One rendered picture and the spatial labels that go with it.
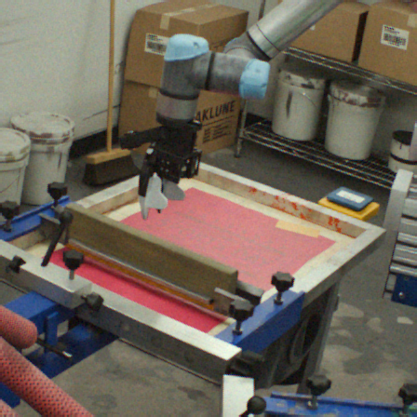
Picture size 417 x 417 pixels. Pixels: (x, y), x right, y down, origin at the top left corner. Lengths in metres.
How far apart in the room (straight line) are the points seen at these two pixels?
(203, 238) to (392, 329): 1.96
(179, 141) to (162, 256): 0.24
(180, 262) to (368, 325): 2.23
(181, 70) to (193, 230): 0.58
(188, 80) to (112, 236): 0.39
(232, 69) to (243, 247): 0.57
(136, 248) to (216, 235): 0.34
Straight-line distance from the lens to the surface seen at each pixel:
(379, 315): 4.21
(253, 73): 1.82
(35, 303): 1.74
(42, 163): 4.59
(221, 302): 1.91
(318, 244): 2.35
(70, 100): 5.12
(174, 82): 1.83
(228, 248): 2.25
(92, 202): 2.29
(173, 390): 3.45
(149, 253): 1.99
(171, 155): 1.86
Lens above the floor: 1.90
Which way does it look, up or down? 23 degrees down
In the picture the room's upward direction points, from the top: 9 degrees clockwise
